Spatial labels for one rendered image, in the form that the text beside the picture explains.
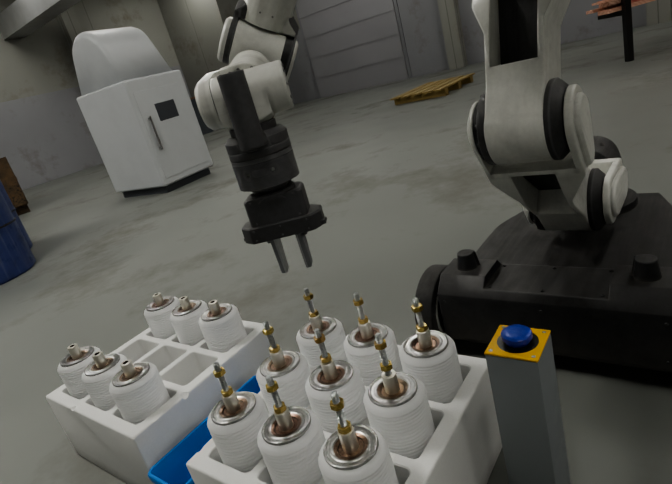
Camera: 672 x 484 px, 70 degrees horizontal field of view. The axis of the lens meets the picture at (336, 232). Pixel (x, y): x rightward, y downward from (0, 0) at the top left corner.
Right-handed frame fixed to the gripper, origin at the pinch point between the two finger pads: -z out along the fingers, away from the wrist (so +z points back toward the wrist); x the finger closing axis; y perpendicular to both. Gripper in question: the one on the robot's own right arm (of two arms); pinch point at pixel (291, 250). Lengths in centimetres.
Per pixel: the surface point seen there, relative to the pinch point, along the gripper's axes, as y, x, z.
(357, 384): -2.4, 4.1, -24.1
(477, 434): -3.6, 21.0, -37.5
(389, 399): -8.9, 9.1, -22.9
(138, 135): 365, -183, 9
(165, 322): 43, -47, -27
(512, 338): -11.2, 27.3, -15.3
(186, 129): 401, -151, 1
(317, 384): -1.9, -2.3, -22.9
